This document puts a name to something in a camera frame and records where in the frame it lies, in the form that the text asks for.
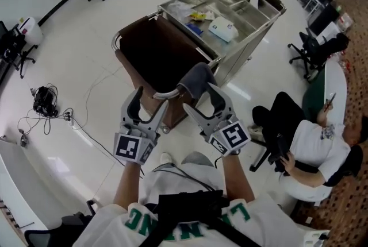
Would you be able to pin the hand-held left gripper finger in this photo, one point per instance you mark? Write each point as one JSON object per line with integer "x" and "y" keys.
{"x": 158, "y": 119}
{"x": 125, "y": 113}

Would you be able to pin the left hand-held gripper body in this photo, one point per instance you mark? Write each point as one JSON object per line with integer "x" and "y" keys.
{"x": 135, "y": 145}

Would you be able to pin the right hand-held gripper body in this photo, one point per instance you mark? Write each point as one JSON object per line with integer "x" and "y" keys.
{"x": 233, "y": 135}

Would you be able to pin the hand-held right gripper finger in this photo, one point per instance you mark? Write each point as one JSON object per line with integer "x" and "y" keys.
{"x": 227, "y": 109}
{"x": 202, "y": 123}

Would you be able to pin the grey cloth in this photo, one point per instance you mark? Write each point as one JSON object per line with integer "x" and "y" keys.
{"x": 198, "y": 79}

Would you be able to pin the person's left forearm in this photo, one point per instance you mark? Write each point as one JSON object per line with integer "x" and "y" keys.
{"x": 128, "y": 185}

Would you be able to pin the person's right forearm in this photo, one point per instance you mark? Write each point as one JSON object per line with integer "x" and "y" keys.
{"x": 237, "y": 179}

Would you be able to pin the large brown cart bag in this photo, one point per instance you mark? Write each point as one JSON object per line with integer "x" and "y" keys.
{"x": 158, "y": 50}

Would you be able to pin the stainless steel cart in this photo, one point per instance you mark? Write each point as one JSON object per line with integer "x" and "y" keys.
{"x": 241, "y": 19}

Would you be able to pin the person's white shoe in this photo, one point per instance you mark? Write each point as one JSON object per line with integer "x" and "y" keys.
{"x": 166, "y": 158}

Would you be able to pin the white power strip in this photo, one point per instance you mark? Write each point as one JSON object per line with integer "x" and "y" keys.
{"x": 69, "y": 119}

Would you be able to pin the black chest harness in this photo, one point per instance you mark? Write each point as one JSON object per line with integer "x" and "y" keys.
{"x": 198, "y": 205}

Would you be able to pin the white tissue packet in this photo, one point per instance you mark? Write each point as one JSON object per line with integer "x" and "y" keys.
{"x": 222, "y": 28}

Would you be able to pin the black device bundle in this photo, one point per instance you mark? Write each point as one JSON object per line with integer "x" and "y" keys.
{"x": 44, "y": 102}

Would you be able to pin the blue packet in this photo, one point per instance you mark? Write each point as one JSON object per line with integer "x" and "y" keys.
{"x": 194, "y": 28}

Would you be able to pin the yellow packet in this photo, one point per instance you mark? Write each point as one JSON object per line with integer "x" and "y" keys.
{"x": 198, "y": 16}

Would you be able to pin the person's white shirt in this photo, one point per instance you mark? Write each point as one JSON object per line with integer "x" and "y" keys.
{"x": 187, "y": 228}

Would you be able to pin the clear plastic bag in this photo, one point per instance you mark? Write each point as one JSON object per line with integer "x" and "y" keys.
{"x": 178, "y": 9}

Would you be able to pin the white round table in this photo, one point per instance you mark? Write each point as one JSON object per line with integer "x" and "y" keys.
{"x": 336, "y": 79}

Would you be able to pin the black mesh chair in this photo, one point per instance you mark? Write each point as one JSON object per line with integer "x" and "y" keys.
{"x": 57, "y": 228}

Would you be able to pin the white curved desk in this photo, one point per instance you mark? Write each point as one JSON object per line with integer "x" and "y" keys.
{"x": 20, "y": 182}

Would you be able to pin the white waste bin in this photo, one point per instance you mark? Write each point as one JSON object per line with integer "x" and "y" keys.
{"x": 30, "y": 29}

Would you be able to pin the black cabinet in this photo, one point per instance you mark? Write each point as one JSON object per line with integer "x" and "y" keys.
{"x": 323, "y": 19}

